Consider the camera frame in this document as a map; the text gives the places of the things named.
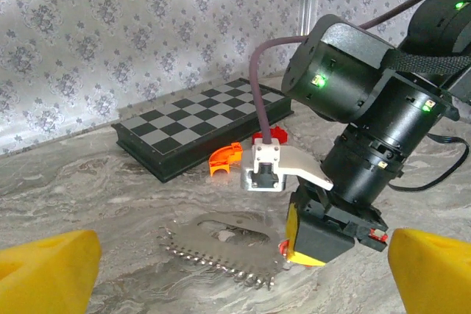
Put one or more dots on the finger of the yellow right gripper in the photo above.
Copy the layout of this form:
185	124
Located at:
292	229

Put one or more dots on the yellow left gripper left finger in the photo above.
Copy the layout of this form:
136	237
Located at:
48	277

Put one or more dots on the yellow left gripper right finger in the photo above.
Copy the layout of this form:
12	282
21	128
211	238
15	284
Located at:
434	277

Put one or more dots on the silver keys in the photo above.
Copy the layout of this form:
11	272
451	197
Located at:
221	255

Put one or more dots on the small red plastic block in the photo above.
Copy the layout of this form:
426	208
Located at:
279	134

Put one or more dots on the orange curved plastic piece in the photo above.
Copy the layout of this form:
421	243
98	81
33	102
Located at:
221	157

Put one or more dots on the black and grey chessboard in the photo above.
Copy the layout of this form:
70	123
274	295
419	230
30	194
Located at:
184	123

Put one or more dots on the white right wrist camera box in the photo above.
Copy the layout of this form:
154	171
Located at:
290	161

